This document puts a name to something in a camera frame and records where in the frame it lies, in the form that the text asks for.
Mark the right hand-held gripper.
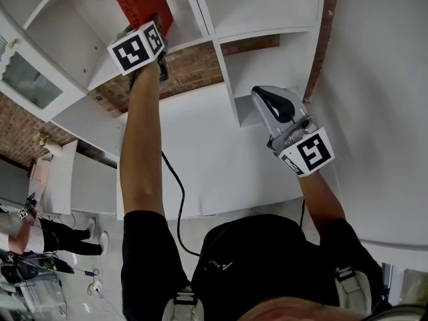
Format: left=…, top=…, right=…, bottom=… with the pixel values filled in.
left=250, top=85, right=336, bottom=179

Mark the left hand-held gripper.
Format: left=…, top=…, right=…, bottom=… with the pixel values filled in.
left=106, top=11, right=171, bottom=87

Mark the white shelf unit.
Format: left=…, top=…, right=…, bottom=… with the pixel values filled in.
left=23, top=0, right=338, bottom=221

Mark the person's left forearm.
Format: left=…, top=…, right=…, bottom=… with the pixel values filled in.
left=119, top=60, right=169, bottom=221

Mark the person's right forearm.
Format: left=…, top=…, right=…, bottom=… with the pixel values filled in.
left=296, top=168, right=347, bottom=235

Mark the white glass-door cabinet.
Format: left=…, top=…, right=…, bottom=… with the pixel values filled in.
left=0, top=5, right=90, bottom=124

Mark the small dried plant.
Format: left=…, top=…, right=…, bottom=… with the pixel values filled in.
left=35, top=130, right=51, bottom=148

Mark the white low cabinet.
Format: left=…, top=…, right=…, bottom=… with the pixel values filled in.
left=28, top=138, right=118, bottom=216

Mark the black bag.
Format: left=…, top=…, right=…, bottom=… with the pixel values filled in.
left=0, top=249, right=75, bottom=286

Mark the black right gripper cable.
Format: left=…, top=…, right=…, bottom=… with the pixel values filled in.
left=298, top=198, right=307, bottom=229

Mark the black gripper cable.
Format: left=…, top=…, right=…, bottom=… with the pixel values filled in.
left=161, top=150, right=202, bottom=257
left=298, top=198, right=307, bottom=229

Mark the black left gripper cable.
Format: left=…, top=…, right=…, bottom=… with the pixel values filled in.
left=161, top=150, right=202, bottom=257

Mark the grey backpack strap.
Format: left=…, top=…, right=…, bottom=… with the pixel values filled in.
left=333, top=265, right=372, bottom=316
left=161, top=285, right=205, bottom=321

